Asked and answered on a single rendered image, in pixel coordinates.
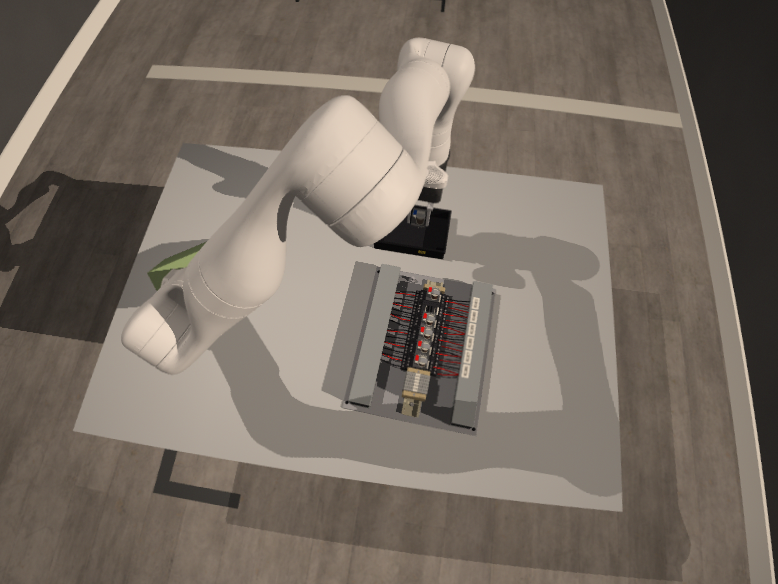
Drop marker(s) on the grey relay with red button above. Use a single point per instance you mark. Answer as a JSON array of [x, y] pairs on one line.
[[420, 360], [433, 293], [428, 318], [426, 332], [423, 346]]

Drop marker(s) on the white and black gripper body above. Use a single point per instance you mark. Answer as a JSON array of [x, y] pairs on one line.
[[436, 174]]

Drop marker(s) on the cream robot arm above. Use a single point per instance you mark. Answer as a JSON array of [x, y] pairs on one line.
[[345, 167]]

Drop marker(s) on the black parts tray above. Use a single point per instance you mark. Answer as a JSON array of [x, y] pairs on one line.
[[433, 236]]

